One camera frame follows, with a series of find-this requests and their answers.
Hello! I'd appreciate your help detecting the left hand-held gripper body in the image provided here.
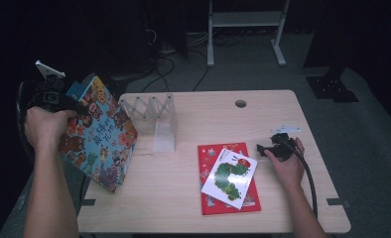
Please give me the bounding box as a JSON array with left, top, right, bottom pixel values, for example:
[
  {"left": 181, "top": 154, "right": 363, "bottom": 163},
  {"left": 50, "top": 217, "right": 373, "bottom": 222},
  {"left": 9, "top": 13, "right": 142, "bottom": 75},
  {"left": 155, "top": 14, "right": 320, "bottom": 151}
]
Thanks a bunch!
[{"left": 27, "top": 59, "right": 83, "bottom": 113}]

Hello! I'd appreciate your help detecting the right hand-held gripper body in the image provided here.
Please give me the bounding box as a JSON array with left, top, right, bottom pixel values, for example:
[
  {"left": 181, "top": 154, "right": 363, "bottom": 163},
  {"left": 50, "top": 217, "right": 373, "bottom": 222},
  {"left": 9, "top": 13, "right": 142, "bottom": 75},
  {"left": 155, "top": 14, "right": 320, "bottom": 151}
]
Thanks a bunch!
[{"left": 266, "top": 124, "right": 302, "bottom": 163}]

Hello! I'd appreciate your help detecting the blue monster picture book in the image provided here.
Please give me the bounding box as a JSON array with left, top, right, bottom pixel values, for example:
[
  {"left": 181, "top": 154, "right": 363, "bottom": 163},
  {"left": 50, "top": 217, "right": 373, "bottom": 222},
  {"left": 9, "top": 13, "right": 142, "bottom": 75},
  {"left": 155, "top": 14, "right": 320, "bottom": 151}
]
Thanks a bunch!
[{"left": 65, "top": 72, "right": 97, "bottom": 101}]

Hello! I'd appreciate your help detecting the white caterpillar picture book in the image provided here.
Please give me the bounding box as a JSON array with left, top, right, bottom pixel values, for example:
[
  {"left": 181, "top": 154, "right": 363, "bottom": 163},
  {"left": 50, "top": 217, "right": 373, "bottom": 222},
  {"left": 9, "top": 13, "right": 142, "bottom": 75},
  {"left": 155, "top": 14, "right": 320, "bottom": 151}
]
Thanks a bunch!
[{"left": 200, "top": 148, "right": 258, "bottom": 210}]

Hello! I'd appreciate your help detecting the colourful animals picture book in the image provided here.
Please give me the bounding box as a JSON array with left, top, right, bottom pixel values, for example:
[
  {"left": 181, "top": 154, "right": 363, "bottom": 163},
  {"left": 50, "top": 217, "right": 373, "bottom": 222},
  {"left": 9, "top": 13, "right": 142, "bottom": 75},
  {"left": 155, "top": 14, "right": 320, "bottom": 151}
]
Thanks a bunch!
[{"left": 58, "top": 75, "right": 139, "bottom": 194}]

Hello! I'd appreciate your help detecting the red picture book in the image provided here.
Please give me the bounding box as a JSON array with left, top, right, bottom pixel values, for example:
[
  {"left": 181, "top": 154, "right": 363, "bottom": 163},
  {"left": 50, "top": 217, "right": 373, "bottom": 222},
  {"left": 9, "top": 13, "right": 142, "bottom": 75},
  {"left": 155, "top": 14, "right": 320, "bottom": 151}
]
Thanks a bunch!
[{"left": 197, "top": 142, "right": 262, "bottom": 216}]

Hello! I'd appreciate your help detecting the white expandable book rack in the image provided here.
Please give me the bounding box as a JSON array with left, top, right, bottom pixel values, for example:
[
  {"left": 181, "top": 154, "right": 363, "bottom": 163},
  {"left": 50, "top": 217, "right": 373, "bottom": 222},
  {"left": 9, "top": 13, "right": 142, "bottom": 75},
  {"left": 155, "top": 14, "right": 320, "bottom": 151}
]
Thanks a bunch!
[{"left": 118, "top": 93, "right": 179, "bottom": 154}]

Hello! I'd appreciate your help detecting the person's right hand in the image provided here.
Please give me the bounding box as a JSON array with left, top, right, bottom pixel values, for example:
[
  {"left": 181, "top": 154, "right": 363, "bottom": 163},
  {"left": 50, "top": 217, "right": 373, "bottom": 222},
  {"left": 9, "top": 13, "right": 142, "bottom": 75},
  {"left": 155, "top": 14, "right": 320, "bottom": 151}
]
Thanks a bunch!
[{"left": 264, "top": 137, "right": 307, "bottom": 190}]

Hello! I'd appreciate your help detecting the person's left hand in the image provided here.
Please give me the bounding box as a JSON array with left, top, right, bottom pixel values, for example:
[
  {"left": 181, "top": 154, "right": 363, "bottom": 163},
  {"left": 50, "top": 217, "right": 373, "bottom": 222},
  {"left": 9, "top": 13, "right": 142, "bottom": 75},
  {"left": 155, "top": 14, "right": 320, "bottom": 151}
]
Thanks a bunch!
[{"left": 24, "top": 106, "right": 78, "bottom": 151}]

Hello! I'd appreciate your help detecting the white metal stand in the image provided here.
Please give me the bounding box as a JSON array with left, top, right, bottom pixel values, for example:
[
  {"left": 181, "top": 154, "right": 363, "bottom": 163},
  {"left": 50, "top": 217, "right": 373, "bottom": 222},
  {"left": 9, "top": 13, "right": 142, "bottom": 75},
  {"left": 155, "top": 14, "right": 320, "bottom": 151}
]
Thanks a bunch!
[{"left": 206, "top": 0, "right": 291, "bottom": 68}]

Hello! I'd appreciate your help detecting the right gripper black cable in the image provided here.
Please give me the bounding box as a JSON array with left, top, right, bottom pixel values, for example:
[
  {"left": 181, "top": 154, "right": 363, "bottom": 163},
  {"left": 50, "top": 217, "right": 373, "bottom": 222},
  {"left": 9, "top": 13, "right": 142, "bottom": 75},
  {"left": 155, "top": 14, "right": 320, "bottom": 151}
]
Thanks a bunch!
[{"left": 282, "top": 135, "right": 319, "bottom": 219}]

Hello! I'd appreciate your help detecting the black floor cable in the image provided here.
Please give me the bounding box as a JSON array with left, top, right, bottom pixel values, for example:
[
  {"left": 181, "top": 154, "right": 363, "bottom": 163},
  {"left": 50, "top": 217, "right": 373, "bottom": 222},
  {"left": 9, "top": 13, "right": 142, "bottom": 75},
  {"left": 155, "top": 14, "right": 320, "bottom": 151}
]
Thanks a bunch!
[
  {"left": 192, "top": 49, "right": 211, "bottom": 92},
  {"left": 140, "top": 55, "right": 177, "bottom": 94}
]

